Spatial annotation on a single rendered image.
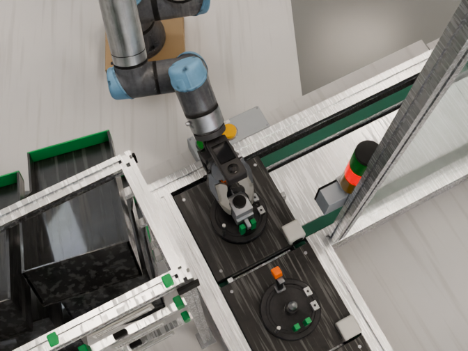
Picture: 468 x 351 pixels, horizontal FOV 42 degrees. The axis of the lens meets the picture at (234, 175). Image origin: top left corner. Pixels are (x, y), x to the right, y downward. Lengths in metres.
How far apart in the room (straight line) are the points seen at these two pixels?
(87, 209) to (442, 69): 0.51
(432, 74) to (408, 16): 2.26
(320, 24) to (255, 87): 1.22
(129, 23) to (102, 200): 0.51
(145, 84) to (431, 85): 0.72
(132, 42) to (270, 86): 0.57
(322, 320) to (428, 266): 0.35
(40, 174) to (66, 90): 0.85
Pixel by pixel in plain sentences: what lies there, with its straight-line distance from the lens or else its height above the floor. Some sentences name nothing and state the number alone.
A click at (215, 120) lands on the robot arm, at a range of 1.29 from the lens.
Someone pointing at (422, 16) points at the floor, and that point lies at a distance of 3.07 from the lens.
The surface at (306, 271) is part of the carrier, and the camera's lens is 1.48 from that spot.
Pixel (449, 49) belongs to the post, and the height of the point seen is 1.81.
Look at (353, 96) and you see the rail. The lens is 1.68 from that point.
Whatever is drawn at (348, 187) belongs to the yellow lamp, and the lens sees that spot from 1.21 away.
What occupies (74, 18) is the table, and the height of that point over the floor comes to 0.86.
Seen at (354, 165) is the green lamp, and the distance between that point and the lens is 1.11.
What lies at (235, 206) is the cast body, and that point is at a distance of 1.38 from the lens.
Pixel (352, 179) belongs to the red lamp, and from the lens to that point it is 1.16.
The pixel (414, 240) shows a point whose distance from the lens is 1.67.
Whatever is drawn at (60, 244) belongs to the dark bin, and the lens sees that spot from 0.87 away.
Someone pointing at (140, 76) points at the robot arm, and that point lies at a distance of 1.35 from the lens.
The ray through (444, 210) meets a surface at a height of 0.86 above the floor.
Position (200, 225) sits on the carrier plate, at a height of 0.97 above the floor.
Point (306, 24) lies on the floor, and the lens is 2.94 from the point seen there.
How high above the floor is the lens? 2.41
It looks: 70 degrees down
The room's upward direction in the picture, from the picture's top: 1 degrees clockwise
